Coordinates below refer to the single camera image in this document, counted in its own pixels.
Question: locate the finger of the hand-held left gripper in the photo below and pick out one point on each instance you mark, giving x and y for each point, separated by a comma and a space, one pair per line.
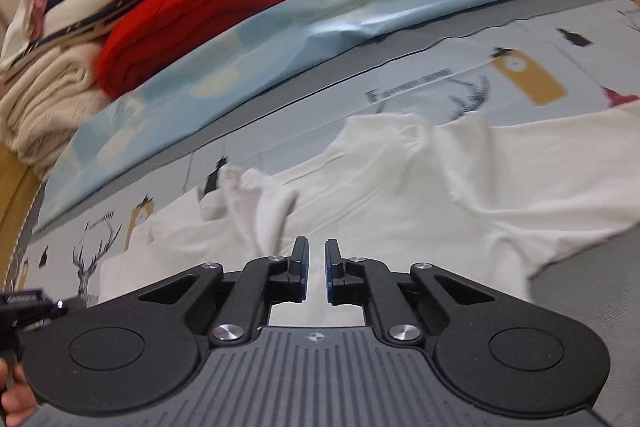
35, 304

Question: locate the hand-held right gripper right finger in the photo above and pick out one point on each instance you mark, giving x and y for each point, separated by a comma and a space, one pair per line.
330, 274

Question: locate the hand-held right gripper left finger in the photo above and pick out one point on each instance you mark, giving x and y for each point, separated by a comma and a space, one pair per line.
300, 267

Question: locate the white shirt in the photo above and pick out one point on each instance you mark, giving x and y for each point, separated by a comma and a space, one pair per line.
400, 187

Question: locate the person's left hand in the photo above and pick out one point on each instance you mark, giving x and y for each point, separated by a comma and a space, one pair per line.
17, 399

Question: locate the cream folded blanket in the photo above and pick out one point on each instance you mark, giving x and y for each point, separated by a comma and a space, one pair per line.
45, 107

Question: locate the light blue folded sheet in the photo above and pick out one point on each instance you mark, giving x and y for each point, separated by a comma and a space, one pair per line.
300, 17

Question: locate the red folded blanket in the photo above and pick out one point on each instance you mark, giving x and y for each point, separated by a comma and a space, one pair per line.
190, 7

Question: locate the white folded cloth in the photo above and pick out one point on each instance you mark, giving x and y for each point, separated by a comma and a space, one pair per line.
70, 12

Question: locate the pink cloth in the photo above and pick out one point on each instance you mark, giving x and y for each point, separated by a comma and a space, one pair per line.
37, 7

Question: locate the deer printed sheet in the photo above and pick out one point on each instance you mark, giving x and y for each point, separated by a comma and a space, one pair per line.
590, 62

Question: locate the wooden bed frame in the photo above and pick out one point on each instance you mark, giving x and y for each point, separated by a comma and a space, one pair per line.
15, 207

